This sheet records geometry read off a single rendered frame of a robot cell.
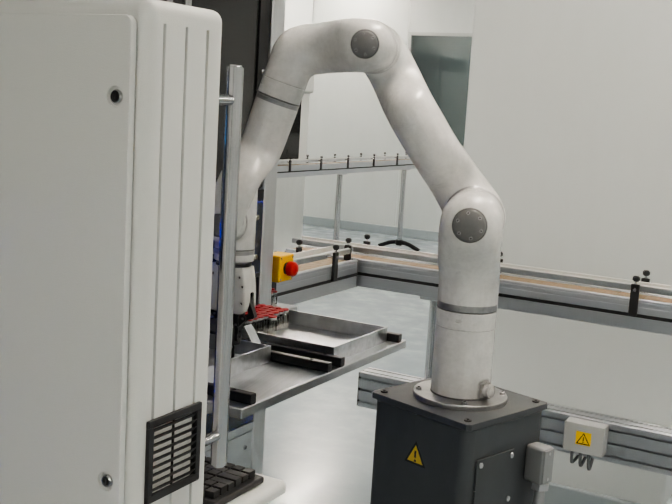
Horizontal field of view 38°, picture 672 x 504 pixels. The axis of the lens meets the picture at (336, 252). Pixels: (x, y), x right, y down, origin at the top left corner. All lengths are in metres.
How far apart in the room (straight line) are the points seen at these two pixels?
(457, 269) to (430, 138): 0.26
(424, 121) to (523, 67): 1.76
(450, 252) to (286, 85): 0.46
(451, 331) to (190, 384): 0.70
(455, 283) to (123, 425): 0.83
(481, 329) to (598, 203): 1.68
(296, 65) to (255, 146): 0.18
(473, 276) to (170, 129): 0.81
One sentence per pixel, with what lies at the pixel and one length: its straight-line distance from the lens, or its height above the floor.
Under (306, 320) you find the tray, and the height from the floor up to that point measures 0.90.
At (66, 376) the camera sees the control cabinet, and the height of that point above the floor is 1.05.
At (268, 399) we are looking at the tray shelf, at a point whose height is 0.88.
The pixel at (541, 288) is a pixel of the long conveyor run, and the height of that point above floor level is 0.92.
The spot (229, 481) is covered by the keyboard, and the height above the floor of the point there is 0.83.
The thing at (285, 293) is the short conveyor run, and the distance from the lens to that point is 2.85.
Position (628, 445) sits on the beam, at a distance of 3.06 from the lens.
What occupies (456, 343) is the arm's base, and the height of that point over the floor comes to 0.98.
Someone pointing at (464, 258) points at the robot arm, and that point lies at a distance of 1.88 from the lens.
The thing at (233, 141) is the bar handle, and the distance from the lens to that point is 1.43.
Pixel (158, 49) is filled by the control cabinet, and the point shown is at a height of 1.49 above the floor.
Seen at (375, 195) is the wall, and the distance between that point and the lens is 11.21.
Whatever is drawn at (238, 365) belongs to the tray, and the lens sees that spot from 2.03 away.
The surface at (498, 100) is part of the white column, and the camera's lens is 3.67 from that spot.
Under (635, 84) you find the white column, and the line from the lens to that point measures 3.54.
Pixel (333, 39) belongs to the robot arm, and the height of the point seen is 1.55.
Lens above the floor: 1.43
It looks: 9 degrees down
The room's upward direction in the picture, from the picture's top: 3 degrees clockwise
